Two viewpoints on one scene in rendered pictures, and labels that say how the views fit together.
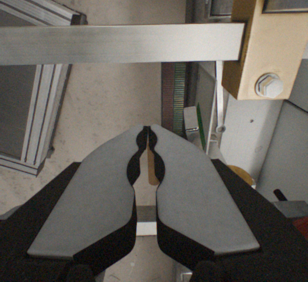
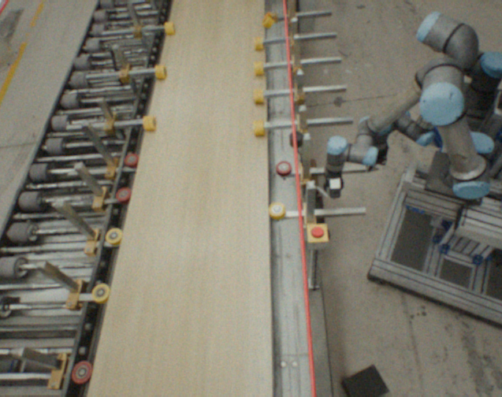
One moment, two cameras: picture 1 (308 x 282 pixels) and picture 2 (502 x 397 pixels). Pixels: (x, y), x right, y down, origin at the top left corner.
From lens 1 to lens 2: 166 cm
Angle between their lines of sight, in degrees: 7
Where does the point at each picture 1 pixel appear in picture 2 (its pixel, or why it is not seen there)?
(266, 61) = not seen: hidden behind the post
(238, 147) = (284, 193)
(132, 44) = (334, 211)
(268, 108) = not seen: hidden behind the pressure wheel
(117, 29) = (337, 213)
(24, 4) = (399, 272)
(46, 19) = (387, 265)
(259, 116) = not seen: hidden behind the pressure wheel
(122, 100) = (340, 226)
